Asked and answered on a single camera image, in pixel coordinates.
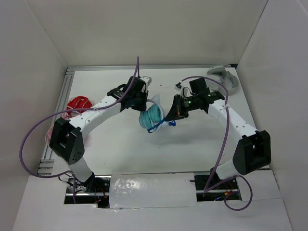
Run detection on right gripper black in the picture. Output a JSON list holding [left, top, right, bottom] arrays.
[[165, 94, 199, 121]]

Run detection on teal cat-ear headphones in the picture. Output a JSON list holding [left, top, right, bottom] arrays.
[[139, 94, 166, 134]]

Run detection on blue earphone cable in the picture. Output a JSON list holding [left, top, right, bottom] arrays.
[[147, 119, 177, 134]]

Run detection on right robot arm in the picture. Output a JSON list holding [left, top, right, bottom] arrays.
[[165, 76, 271, 189]]

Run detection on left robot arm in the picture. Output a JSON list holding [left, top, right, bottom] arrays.
[[49, 76, 152, 192]]

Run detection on white grey headphones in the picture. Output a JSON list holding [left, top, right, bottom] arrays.
[[206, 65, 239, 95]]

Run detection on red headphones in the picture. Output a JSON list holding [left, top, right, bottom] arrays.
[[66, 96, 93, 110]]

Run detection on pink headphones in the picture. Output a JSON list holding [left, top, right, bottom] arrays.
[[45, 126, 53, 145]]

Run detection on white taped sheet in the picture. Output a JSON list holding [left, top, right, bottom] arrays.
[[109, 171, 197, 209]]

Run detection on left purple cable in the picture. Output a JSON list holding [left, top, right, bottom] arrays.
[[19, 56, 141, 205]]

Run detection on purple cable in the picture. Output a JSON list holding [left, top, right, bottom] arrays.
[[19, 56, 141, 205], [180, 76, 254, 212]]

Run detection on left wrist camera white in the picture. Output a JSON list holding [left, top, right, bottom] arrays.
[[140, 76, 152, 92]]

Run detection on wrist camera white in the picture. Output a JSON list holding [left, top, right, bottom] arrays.
[[140, 76, 152, 92], [175, 82, 193, 98]]

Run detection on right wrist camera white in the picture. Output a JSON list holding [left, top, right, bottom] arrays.
[[175, 82, 193, 98]]

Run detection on aluminium rail frame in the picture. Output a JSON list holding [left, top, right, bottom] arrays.
[[38, 64, 212, 177]]

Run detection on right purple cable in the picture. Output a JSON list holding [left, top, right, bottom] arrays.
[[180, 76, 254, 212]]

